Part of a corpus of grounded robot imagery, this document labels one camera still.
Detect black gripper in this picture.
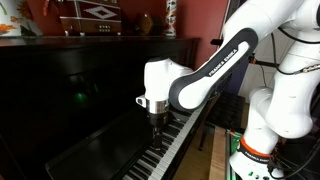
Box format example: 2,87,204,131
147,112,172,150

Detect black piano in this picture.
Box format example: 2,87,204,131
0,35,208,180

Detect light wooden board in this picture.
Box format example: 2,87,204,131
208,126,228,180

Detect black piano bench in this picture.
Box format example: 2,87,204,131
198,92,251,152

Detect dark brown ornament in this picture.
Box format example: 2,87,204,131
134,12,155,36

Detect patterned ceramic vase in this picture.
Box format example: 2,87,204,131
164,0,178,37

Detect floral painting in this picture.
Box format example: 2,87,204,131
0,0,44,37

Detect brown patterned accordion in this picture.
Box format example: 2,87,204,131
59,0,123,36

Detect black base cable bundle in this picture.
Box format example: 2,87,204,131
266,136,320,180

